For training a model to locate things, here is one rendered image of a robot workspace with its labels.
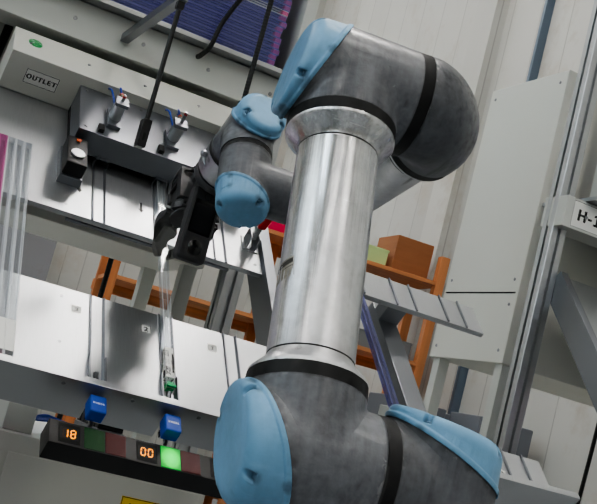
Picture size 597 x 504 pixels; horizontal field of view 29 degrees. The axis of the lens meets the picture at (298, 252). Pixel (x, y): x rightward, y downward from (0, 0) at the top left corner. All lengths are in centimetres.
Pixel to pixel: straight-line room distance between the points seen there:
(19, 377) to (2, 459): 35
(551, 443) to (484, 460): 554
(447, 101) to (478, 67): 733
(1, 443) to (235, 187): 61
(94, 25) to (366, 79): 102
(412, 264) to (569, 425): 184
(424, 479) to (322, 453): 10
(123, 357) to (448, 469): 73
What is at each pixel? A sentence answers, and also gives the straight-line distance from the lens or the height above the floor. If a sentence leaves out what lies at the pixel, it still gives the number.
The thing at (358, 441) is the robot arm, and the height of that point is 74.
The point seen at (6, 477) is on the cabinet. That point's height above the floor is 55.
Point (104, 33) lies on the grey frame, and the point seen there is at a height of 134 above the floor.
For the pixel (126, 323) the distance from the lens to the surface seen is 172.
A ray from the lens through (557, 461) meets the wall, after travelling 651.
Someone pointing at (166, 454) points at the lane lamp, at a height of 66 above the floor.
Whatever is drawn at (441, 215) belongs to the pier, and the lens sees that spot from 825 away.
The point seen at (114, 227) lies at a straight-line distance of 188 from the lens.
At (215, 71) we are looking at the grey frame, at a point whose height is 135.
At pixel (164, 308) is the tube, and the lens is 176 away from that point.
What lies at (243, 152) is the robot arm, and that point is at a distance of 159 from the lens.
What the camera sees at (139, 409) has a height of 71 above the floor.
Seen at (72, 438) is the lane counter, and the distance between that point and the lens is 154.
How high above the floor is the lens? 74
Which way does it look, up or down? 9 degrees up
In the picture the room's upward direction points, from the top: 15 degrees clockwise
